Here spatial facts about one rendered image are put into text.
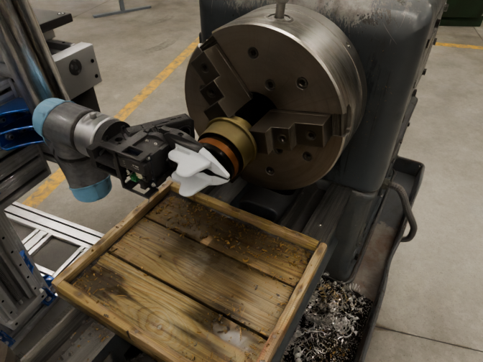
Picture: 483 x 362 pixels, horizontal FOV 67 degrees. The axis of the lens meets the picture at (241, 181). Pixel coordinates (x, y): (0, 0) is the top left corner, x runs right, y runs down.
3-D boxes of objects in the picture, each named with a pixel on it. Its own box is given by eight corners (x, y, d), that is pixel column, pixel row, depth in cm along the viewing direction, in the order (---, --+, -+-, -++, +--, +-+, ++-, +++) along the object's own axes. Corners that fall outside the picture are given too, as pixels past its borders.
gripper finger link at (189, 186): (211, 214, 50) (159, 192, 54) (233, 189, 54) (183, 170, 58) (210, 197, 48) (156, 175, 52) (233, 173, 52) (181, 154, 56)
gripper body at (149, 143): (152, 202, 53) (93, 176, 58) (187, 171, 59) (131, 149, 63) (143, 160, 48) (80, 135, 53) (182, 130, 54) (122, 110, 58)
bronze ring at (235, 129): (213, 100, 58) (180, 133, 53) (266, 115, 55) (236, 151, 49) (218, 145, 65) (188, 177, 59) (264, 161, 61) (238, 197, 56)
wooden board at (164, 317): (170, 192, 81) (168, 178, 78) (325, 258, 67) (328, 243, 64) (57, 296, 61) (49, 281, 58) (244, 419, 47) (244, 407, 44)
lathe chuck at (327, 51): (209, 136, 85) (210, -10, 64) (336, 187, 75) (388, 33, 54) (186, 156, 80) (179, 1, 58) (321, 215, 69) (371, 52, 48)
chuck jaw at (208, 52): (245, 100, 67) (207, 44, 64) (264, 88, 63) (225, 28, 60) (211, 128, 59) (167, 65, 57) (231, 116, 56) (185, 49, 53)
